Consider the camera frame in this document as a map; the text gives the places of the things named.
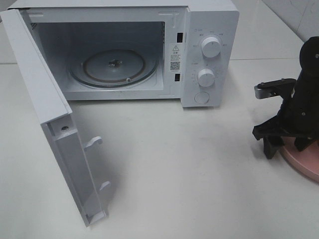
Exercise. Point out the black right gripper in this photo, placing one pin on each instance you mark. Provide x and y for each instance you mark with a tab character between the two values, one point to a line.
299	122

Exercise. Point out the pink round plate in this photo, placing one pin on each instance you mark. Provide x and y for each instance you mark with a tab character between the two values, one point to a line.
306	162

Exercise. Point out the round white door button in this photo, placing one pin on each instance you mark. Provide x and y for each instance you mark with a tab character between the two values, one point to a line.
202	98

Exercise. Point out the white microwave door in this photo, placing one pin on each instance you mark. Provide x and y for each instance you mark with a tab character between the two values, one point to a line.
54	114

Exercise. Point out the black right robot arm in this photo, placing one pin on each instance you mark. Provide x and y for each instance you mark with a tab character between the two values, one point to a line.
307	83

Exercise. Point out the lower white microwave knob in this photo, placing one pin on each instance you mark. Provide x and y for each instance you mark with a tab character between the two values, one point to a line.
206	78

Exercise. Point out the white microwave knob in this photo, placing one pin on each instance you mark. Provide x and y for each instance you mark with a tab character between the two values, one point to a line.
210	47
206	78

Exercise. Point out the upper white microwave knob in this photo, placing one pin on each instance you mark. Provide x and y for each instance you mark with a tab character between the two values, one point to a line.
210	47

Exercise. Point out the white microwave oven body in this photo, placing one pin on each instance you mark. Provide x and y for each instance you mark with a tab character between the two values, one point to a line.
171	30

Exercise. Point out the glass microwave turntable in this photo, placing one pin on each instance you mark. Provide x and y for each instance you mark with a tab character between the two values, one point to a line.
113	68

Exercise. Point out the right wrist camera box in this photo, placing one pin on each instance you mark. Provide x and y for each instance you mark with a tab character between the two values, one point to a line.
283	88

